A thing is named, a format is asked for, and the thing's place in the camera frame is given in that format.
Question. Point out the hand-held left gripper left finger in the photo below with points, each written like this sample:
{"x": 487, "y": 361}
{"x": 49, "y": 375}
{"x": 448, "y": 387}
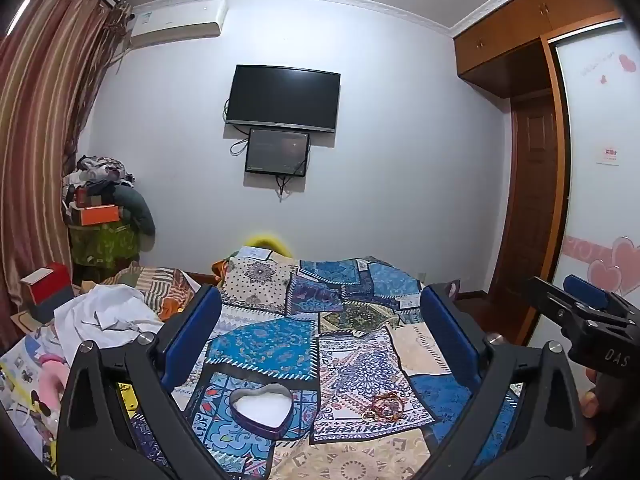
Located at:
{"x": 192, "y": 331}

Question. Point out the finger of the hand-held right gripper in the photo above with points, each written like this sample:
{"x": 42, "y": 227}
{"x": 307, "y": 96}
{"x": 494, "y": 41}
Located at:
{"x": 585, "y": 292}
{"x": 547, "y": 302}

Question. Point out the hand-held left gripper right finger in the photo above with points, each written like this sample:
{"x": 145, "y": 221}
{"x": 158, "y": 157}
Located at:
{"x": 450, "y": 331}

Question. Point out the purple heart-shaped tin box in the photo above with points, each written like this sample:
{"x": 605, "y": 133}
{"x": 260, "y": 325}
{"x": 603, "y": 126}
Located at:
{"x": 262, "y": 407}

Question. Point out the person's right hand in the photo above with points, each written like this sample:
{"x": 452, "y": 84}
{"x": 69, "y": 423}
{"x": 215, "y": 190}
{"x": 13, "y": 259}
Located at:
{"x": 591, "y": 402}

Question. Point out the striped orange cloth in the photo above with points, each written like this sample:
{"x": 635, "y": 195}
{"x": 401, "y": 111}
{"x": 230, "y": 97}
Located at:
{"x": 160, "y": 285}

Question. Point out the white cloth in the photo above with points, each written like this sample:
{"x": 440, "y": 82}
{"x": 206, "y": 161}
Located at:
{"x": 105, "y": 315}

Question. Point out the blue patchwork printed blanket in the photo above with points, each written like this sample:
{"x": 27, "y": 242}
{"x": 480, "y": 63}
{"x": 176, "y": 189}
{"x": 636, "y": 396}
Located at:
{"x": 305, "y": 345}

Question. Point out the green patterned cloth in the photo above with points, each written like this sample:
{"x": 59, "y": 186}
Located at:
{"x": 102, "y": 242}

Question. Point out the dark green cushion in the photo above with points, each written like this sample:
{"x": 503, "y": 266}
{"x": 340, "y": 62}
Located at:
{"x": 137, "y": 210}

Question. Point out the red white paper notice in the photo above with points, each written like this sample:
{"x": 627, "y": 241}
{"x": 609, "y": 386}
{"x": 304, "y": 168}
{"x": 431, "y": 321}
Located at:
{"x": 607, "y": 155}

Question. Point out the orange box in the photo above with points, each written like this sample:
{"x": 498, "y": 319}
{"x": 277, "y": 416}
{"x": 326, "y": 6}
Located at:
{"x": 99, "y": 215}

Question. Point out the red and white box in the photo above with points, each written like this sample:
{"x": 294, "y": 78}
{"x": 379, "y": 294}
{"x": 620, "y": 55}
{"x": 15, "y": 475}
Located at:
{"x": 47, "y": 287}

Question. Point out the beige patterned bed sheet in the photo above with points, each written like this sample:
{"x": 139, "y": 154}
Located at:
{"x": 350, "y": 460}

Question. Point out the cartoon printed sheet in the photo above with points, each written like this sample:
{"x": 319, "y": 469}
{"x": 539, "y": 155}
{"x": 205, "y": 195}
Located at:
{"x": 20, "y": 375}

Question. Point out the white heart-print wardrobe door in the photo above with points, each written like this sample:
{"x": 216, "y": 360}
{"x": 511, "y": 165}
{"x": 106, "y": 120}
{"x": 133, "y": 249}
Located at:
{"x": 600, "y": 110}

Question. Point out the pile of clothes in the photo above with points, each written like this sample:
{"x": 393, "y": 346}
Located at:
{"x": 97, "y": 172}

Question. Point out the wooden overhead cabinet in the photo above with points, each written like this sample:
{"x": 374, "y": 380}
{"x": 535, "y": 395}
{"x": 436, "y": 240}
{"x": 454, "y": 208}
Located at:
{"x": 515, "y": 45}

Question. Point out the brown striped curtain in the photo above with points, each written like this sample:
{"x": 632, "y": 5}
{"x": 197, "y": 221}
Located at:
{"x": 45, "y": 110}

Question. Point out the white air conditioner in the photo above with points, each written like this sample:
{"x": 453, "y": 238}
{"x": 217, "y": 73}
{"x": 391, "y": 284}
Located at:
{"x": 180, "y": 22}

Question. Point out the small black wall monitor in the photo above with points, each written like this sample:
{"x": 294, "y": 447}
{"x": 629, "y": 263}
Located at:
{"x": 276, "y": 152}

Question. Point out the black wall television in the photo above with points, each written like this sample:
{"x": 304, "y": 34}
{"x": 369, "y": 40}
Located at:
{"x": 282, "y": 95}

